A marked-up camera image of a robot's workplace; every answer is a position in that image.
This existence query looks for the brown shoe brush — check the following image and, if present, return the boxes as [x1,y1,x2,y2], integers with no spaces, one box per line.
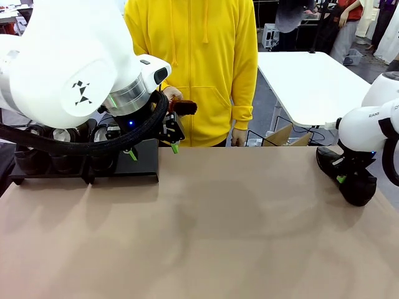
[170,99,198,116]

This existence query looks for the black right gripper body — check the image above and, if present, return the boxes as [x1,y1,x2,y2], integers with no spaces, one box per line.
[338,140,377,177]

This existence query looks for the person's left forearm yellow sleeve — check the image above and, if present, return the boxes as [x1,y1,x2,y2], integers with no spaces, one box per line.
[232,71,259,131]

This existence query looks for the person in beige clothes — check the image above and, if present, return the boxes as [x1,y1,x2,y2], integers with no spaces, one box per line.
[355,0,380,44]

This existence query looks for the black braided arm hose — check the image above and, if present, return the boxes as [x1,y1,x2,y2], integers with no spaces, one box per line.
[0,92,171,156]
[378,116,399,187]

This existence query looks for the person's right hand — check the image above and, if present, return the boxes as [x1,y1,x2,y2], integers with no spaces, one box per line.
[161,86,185,105]

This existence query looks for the white computer case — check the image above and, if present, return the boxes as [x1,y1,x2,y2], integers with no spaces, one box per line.
[262,23,281,50]

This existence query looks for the person in grey top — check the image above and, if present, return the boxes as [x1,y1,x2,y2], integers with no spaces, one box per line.
[274,0,317,52]

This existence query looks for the person's left hand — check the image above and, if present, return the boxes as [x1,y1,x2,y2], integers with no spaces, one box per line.
[231,129,246,147]

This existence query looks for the person in yellow hoodie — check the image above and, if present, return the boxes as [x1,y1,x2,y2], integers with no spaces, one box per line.
[123,0,259,148]

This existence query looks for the black braided right arm hose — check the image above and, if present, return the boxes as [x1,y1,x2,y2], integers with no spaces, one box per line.
[378,116,399,187]

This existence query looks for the cardboard box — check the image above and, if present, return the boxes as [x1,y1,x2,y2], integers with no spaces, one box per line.
[262,124,314,147]

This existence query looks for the black metal shoe stand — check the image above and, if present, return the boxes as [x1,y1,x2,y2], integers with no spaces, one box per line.
[8,149,93,186]
[89,136,160,184]

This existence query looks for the grey storage bin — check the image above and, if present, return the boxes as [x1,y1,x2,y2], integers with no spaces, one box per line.
[344,48,364,66]

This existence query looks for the black braided left arm hose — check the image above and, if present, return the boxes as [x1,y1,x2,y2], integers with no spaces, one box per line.
[0,92,171,156]

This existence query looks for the person in orange shirt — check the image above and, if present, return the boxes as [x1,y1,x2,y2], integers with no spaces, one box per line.
[329,0,365,62]

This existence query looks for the white table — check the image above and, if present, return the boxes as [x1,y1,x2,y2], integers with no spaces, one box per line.
[257,51,373,128]

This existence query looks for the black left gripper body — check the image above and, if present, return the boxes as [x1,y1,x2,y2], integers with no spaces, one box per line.
[111,105,156,138]

